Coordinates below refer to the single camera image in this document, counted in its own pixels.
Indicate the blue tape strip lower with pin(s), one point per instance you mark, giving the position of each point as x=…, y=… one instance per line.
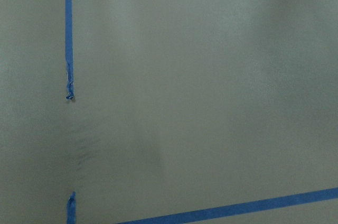
x=71, y=209

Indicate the blue tape strip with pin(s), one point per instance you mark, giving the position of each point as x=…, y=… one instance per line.
x=69, y=49
x=71, y=209

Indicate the blue tape strip upper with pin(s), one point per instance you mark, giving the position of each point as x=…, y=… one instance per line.
x=69, y=49

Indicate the blue tape strip diagonal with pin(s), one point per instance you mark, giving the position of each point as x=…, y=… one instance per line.
x=244, y=208

